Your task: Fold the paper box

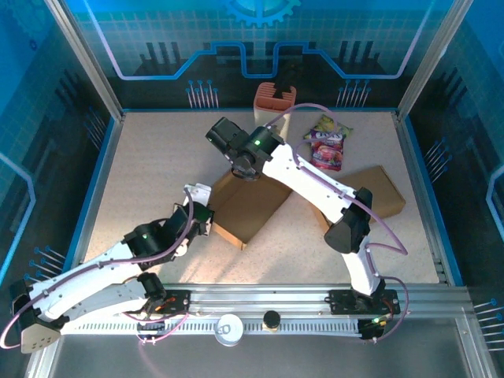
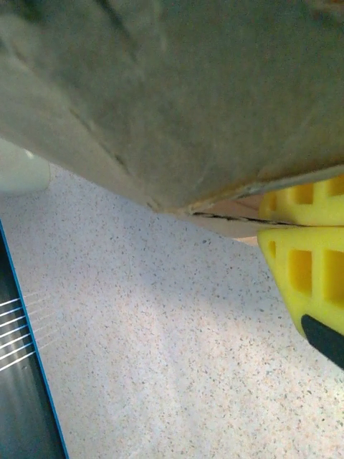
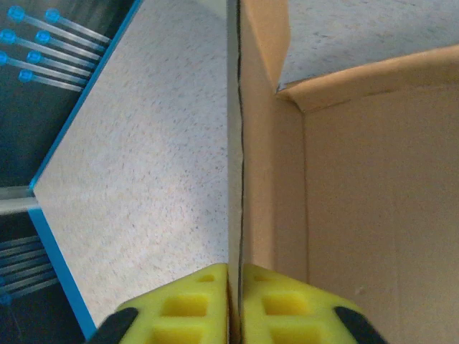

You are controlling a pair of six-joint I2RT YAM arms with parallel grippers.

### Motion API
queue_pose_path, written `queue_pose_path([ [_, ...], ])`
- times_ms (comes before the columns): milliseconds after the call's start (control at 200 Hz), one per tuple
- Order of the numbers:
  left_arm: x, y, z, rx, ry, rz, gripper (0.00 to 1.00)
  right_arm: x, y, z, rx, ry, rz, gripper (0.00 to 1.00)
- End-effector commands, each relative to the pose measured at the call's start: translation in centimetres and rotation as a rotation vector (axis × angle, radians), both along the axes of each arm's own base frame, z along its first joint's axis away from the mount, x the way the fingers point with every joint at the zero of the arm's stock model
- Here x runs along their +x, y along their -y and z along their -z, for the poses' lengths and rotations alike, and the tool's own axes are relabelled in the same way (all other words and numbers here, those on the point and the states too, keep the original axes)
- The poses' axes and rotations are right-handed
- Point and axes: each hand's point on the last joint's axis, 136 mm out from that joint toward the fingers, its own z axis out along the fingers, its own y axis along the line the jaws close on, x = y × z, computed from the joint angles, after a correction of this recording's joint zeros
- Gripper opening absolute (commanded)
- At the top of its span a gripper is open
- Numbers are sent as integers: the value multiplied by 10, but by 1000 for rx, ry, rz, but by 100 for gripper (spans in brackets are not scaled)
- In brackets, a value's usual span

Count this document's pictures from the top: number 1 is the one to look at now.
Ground brown cardboard mailer box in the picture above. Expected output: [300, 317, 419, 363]
[208, 171, 293, 251]
[313, 165, 407, 234]

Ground black controller box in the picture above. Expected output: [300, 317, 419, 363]
[135, 317, 166, 342]
[358, 314, 391, 342]

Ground cream knife block orange top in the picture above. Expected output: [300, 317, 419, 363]
[253, 81, 298, 138]

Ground purple berries candy bag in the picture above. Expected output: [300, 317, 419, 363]
[309, 128, 345, 172]

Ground green yellow candy bag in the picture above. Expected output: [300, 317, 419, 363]
[302, 113, 354, 142]

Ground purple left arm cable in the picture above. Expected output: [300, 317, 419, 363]
[0, 187, 195, 351]

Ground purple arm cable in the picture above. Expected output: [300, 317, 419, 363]
[264, 102, 410, 343]
[0, 187, 195, 351]

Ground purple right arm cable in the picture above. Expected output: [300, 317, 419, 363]
[264, 102, 410, 343]

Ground black handled knife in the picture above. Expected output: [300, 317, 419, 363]
[275, 61, 303, 99]

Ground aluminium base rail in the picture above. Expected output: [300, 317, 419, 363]
[50, 282, 469, 322]

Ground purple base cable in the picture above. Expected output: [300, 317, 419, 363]
[120, 309, 191, 378]

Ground white slotted cable duct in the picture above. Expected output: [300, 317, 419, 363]
[58, 319, 365, 336]

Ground aluminium frame post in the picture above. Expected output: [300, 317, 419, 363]
[395, 0, 473, 119]
[43, 0, 127, 123]

